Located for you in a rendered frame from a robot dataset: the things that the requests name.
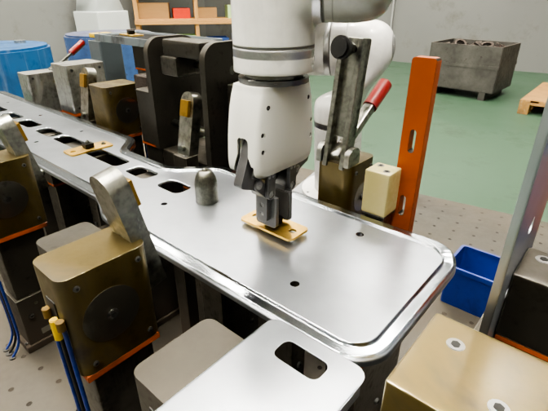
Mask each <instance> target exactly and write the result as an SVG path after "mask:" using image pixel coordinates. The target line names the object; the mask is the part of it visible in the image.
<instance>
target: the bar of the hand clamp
mask: <svg viewBox="0 0 548 411"><path fill-rule="evenodd" d="M371 42H372V39H371V38H359V37H348V36H346V35H338V36H337V37H335V38H334V39H333V41H332V42H331V45H330V52H331V55H332V56H333V57H334V58H335V59H337V62H336V68H335V74H334V85H333V91H332V97H331V103H330V109H329V120H328V125H327V131H326V137H325V148H324V154H323V160H322V165H324V166H327V165H328V161H330V160H332V159H333V158H332V157H331V156H330V151H331V149H334V147H335V145H336V144H337V142H338V137H343V141H342V150H341V156H340V161H339V166H338V169H339V170H344V168H343V161H344V156H345V153H346V151H347V150H348V149H349V148H350V147H354V144H355V139H356V130H357V125H358V120H359V115H360V106H361V101H362V96H363V91H364V86H365V77H366V72H367V67H368V62H369V53H370V47H371Z"/></svg>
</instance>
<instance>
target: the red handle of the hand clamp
mask: <svg viewBox="0 0 548 411"><path fill-rule="evenodd" d="M390 89H391V83H390V81H389V80H388V79H385V78H381V79H380V80H379V81H378V83H377V84H376V86H375V87H374V88H373V90H372V91H371V92H370V94H369V96H368V97H367V99H366V100H365V102H364V103H363V106H362V108H361V109H360V115H359V120H358V125H357V130H356V138H357V136H358V135H359V133H360V132H361V131H362V129H363V128H364V126H365V124H366V123H367V121H368V120H369V119H370V117H371V116H372V114H373V113H374V112H376V110H377V109H378V107H379V105H380V104H381V102H382V101H383V100H384V98H385V97H386V95H387V93H388V92H389V90H390ZM342 145H343V137H341V139H340V140H339V141H338V142H337V144H336V145H335V147H334V149H331V151H330V156H331V157H332V158H333V159H334V160H336V161H340V156H341V150H342Z"/></svg>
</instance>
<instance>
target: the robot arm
mask: <svg viewBox="0 0 548 411"><path fill-rule="evenodd" d="M391 1H392V0H231V13H232V49H233V68H234V71H235V72H236V73H240V74H239V75H238V82H234V83H233V87H232V94H231V100H230V108H229V118H228V161H229V166H230V168H231V169H232V170H236V176H235V179H234V186H235V187H237V188H240V189H243V190H251V192H252V193H253V194H255V195H256V219H257V221H258V222H260V223H263V224H265V225H268V226H269V227H271V228H276V227H278V224H279V215H281V216H283V219H285V220H289V219H291V218H292V191H291V189H294V187H295V185H296V176H297V174H298V172H299V170H300V168H301V167H302V166H303V164H304V163H305V162H306V161H307V160H308V156H309V155H310V152H311V148H312V94H311V86H310V80H309V75H312V76H334V74H335V68H336V62H337V59H335V58H334V57H333V56H332V55H331V52H330V45H331V42H332V41H333V39H334V38H335V37H337V36H338V35H346V36H348V37H359V38H371V39H372V42H371V47H370V53H369V62H368V67H367V72H366V77H365V86H364V91H363V96H362V101H361V106H360V108H362V106H363V103H364V101H365V98H366V96H367V94H368V93H369V91H370V89H371V88H372V86H373V85H374V83H375V82H376V81H377V80H378V79H379V78H380V77H381V76H382V75H383V73H384V72H385V71H386V69H387V68H388V66H389V65H390V63H391V61H392V59H393V57H394V54H395V49H396V40H395V38H396V37H395V35H394V33H393V31H392V30H391V28H390V26H389V25H388V24H386V23H384V22H382V21H381V20H376V19H377V18H379V17H380V16H382V15H383V14H384V13H385V12H386V11H387V9H388V8H389V6H390V5H391ZM331 97H332V91H330V92H327V93H325V94H323V95H321V96H320V97H319V98H318V99H317V100H316V102H315V106H314V162H315V175H313V176H311V177H310V178H308V179H306V180H305V181H304V182H303V185H302V192H303V194H304V195H307V196H310V197H313V198H316V199H318V183H319V168H320V161H317V160H316V150H317V146H318V144H319V143H320V142H321V141H323V140H325V137H326V131H327V125H328V120H329V109H330V103H331ZM261 179H265V183H263V182H262V181H261Z"/></svg>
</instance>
